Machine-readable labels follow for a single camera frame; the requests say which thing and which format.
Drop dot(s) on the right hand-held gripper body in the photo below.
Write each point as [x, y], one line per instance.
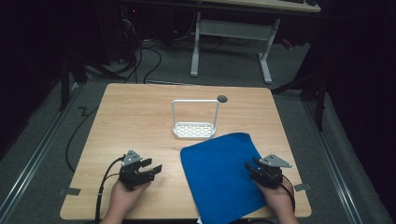
[270, 177]

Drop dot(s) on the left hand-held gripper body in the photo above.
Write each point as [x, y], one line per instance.
[130, 177]

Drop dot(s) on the blue cloth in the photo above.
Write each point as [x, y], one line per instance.
[218, 174]

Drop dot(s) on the person's right hand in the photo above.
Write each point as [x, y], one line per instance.
[280, 199]

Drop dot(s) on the person's left hand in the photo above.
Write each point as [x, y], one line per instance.
[124, 200]

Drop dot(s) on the grey tape piece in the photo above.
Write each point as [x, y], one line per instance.
[71, 191]
[302, 187]

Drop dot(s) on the white paper sheet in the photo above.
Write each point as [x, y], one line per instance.
[199, 221]

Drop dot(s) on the grey round table grommet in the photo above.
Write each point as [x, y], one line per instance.
[222, 99]

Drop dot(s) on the black metal stand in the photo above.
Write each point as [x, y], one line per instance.
[67, 81]
[317, 93]

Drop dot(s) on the white-framed desk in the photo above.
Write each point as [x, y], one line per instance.
[236, 31]

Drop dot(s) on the black computer tower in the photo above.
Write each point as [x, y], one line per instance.
[128, 31]

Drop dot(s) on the black keyboard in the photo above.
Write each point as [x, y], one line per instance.
[292, 1]

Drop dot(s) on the metal floor rail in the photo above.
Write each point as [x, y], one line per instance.
[34, 155]
[336, 161]

